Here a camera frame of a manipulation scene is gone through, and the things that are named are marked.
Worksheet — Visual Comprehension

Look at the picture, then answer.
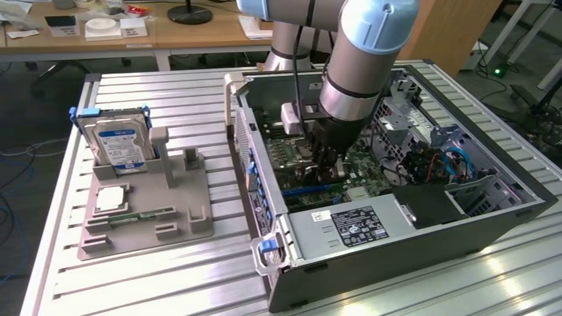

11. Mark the green motherboard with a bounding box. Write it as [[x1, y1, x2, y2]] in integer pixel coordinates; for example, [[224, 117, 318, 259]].
[[262, 130, 399, 212]]

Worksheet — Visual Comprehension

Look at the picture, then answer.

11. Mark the white box with black top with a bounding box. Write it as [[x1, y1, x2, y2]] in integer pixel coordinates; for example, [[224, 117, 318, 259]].
[[44, 14, 82, 38]]

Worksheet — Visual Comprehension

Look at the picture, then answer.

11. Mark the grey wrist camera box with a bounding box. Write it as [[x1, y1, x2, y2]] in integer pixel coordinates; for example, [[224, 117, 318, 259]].
[[279, 102, 311, 136]]

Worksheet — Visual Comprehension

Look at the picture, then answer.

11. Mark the silver drive bay cage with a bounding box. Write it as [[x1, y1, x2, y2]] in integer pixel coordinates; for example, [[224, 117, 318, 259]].
[[374, 74, 441, 145]]

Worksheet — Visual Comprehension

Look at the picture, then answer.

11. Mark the brown wooden cabinet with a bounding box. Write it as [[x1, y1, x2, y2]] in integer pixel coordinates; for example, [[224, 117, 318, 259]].
[[394, 0, 505, 79]]

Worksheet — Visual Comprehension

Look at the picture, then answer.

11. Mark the silver CPU chip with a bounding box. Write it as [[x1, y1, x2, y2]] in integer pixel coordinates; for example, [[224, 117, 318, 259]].
[[94, 187, 127, 212]]

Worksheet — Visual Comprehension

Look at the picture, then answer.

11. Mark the small white labelled box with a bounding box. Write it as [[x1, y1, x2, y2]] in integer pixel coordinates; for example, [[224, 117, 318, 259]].
[[119, 16, 148, 38]]

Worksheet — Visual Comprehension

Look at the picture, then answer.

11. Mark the wooden desk with white frame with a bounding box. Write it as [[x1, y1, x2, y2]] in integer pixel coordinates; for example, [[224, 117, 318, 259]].
[[0, 0, 274, 72]]

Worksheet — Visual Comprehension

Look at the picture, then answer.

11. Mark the open grey PC case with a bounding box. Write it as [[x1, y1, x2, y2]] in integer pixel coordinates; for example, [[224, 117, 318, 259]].
[[222, 63, 561, 314]]

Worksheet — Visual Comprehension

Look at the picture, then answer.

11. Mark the white desk leg frame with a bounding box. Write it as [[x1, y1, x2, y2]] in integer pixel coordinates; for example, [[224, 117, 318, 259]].
[[481, 0, 562, 90]]

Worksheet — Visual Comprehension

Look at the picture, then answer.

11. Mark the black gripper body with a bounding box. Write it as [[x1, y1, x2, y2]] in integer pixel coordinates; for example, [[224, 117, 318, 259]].
[[310, 115, 366, 164]]

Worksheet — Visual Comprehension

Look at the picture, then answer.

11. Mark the green RAM stick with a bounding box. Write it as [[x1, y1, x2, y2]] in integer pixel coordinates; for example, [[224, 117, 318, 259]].
[[108, 211, 163, 227]]

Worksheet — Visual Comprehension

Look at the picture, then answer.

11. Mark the hard disk in blue carrier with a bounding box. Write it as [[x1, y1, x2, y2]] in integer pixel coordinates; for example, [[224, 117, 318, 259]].
[[68, 104, 154, 176]]

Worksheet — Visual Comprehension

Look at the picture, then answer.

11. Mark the grey power supply with label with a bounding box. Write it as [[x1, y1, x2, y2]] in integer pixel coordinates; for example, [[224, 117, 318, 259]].
[[286, 192, 419, 260]]

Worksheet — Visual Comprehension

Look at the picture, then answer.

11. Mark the white round holder box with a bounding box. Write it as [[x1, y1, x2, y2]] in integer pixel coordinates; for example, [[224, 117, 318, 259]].
[[83, 17, 124, 43]]

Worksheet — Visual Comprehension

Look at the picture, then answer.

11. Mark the blue expansion slot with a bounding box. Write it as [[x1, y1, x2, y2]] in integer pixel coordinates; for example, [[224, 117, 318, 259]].
[[280, 184, 331, 199]]

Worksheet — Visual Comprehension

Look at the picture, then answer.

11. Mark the blue data wire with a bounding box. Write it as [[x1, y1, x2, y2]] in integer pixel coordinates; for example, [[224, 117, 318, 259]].
[[442, 148, 474, 181]]

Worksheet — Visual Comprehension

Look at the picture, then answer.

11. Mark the red and white packet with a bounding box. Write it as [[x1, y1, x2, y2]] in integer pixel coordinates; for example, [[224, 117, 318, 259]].
[[126, 3, 154, 18]]

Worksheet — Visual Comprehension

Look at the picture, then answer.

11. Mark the CPU socket with metal frame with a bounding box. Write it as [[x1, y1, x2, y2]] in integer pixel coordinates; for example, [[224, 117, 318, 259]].
[[288, 140, 322, 163]]

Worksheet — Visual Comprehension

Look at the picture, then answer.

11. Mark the red and yellow wire bundle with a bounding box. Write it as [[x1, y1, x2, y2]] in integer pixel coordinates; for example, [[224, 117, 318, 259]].
[[427, 151, 445, 182]]

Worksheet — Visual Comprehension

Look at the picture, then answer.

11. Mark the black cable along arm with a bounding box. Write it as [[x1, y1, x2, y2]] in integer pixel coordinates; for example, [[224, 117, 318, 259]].
[[291, 25, 310, 132]]

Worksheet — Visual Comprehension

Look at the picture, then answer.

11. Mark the grey plastic parts rack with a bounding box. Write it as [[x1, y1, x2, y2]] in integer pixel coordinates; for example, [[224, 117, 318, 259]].
[[76, 126, 216, 261]]

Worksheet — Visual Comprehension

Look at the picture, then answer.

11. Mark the black plastic air shroud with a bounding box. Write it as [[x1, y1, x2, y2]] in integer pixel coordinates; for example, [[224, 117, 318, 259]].
[[391, 183, 470, 230]]

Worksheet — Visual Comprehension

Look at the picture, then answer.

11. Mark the black round lamp base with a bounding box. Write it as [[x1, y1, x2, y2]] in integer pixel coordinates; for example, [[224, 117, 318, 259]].
[[166, 4, 215, 26]]

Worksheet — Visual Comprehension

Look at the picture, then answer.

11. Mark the stack of white papers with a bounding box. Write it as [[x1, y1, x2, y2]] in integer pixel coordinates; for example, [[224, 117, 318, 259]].
[[238, 14, 274, 41]]

